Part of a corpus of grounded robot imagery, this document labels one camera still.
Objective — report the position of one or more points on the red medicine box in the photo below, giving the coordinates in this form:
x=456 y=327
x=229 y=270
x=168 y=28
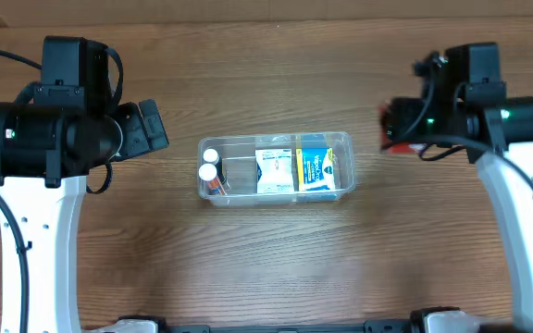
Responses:
x=386 y=145

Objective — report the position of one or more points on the clear plastic container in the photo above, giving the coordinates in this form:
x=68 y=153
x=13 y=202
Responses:
x=239 y=166

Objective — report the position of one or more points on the orange tube white cap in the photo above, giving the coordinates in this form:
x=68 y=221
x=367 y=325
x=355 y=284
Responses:
x=208 y=174

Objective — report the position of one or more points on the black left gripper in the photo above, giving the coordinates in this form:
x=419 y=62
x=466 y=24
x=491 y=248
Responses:
x=143 y=131

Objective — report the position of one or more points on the blue VapoDrops box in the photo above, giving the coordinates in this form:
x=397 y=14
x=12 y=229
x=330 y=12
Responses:
x=315 y=168

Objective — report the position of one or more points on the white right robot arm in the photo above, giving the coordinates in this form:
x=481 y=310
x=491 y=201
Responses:
x=464 y=107

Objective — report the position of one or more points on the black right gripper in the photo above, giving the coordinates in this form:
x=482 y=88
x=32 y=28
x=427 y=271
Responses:
x=397 y=124

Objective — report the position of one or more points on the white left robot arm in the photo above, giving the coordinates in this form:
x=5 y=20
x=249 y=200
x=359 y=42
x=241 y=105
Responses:
x=60 y=127

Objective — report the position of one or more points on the black tube white cap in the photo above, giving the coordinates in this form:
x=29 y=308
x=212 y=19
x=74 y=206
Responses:
x=212 y=156

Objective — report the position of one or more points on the white medicine packet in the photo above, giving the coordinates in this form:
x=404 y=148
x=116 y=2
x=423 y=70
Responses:
x=274 y=171

